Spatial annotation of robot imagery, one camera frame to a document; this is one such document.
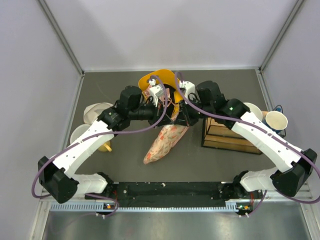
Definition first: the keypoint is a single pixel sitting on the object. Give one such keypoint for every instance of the white marble plate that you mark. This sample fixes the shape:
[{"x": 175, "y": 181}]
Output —
[{"x": 81, "y": 132}]

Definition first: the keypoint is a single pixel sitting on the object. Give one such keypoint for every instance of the blue paper cup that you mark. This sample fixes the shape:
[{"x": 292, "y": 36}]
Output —
[{"x": 276, "y": 121}]

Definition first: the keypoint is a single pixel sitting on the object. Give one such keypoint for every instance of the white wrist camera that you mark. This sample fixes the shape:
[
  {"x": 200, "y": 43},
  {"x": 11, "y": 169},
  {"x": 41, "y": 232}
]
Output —
[
  {"x": 184, "y": 89},
  {"x": 155, "y": 91}
]

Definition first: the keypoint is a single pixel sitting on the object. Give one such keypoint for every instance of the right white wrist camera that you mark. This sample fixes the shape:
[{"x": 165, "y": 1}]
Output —
[{"x": 184, "y": 89}]

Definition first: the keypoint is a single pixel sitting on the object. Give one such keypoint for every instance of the yellow mug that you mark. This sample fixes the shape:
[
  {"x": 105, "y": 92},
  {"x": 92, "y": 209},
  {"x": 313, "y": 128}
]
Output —
[{"x": 106, "y": 147}]

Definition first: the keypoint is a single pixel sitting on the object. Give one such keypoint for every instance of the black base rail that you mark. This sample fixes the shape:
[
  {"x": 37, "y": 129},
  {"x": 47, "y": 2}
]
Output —
[{"x": 175, "y": 194}]

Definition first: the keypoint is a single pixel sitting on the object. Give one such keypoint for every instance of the floral mesh laundry bag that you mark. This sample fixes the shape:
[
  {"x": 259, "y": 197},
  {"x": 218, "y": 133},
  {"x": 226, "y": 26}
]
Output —
[{"x": 167, "y": 138}]

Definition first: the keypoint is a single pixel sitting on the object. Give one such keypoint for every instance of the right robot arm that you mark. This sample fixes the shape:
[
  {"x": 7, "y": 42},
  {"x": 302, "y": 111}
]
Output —
[{"x": 293, "y": 166}]

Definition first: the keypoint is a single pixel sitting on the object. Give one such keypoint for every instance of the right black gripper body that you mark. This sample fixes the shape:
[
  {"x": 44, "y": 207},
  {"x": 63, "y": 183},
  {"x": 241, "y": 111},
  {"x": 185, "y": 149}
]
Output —
[{"x": 192, "y": 114}]

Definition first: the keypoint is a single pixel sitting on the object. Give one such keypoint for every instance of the pink satin bra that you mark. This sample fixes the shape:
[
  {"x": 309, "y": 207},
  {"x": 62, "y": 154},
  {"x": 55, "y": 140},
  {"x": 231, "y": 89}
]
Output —
[{"x": 162, "y": 99}]

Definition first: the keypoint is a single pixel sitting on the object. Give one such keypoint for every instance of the black bra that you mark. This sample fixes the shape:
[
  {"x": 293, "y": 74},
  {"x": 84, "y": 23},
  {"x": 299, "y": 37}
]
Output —
[{"x": 173, "y": 106}]

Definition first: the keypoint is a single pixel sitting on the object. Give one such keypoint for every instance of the white mesh laundry bag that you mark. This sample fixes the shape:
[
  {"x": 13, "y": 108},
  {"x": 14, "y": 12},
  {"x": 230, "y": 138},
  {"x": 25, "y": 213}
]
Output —
[{"x": 92, "y": 112}]

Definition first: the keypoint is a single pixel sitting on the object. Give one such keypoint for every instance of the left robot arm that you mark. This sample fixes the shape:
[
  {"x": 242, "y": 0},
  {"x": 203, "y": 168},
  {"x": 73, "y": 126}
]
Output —
[{"x": 57, "y": 175}]

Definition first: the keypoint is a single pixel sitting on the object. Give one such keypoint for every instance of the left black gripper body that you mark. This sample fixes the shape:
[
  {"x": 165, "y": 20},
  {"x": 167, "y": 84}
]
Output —
[{"x": 157, "y": 111}]

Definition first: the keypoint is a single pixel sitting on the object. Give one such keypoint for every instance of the white ceramic bowl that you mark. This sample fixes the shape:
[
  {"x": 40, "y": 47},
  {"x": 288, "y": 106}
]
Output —
[{"x": 255, "y": 109}]

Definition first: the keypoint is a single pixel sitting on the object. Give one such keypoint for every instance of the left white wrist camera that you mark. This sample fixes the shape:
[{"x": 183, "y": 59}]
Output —
[{"x": 155, "y": 91}]

